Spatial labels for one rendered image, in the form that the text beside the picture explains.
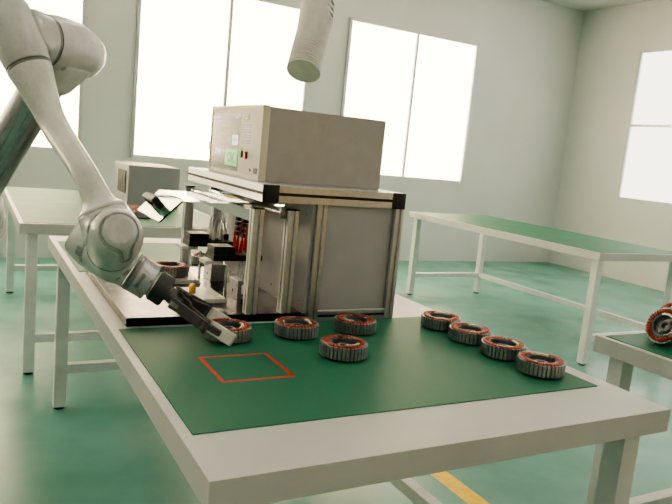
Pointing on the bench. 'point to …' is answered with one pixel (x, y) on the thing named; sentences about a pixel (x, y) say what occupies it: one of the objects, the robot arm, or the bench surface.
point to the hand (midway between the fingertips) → (226, 329)
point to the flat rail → (232, 209)
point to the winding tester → (305, 147)
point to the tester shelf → (298, 194)
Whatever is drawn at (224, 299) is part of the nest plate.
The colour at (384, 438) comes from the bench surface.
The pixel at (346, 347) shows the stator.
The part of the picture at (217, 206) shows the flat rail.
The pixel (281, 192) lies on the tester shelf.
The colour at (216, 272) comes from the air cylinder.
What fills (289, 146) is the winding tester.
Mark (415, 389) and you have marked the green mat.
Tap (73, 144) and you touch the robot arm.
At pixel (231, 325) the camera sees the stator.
